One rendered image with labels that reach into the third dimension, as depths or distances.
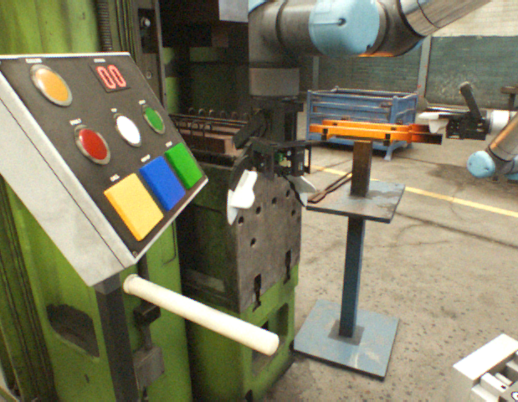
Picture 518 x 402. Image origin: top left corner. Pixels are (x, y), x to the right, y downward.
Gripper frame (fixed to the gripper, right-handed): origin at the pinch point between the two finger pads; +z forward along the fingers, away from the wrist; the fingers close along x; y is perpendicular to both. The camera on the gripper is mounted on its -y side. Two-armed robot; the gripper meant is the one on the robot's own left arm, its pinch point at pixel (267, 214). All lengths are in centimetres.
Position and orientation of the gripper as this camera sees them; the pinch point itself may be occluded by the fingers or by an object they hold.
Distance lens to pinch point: 69.5
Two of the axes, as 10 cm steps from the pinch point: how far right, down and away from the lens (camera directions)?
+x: 8.5, -1.9, 4.9
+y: 5.3, 3.1, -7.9
